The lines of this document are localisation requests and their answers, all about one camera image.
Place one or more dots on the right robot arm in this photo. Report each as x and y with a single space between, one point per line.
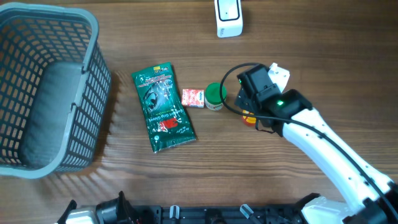
370 196

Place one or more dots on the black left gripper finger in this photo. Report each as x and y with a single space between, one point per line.
71 206
122 211

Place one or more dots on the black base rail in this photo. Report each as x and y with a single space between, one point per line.
285 213

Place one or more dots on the green lid jar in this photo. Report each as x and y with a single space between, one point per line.
214 94

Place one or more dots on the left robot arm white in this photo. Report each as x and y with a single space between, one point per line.
106 212

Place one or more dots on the grey plastic basket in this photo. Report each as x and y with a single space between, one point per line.
54 89

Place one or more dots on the small red white box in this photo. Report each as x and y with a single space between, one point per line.
193 98

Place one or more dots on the green glove package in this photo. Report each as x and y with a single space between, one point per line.
167 122

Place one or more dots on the red sriracha bottle green cap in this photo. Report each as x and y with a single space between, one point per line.
247 119

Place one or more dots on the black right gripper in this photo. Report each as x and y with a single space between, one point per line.
242 102

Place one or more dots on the white barcode scanner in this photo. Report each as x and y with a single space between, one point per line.
229 18

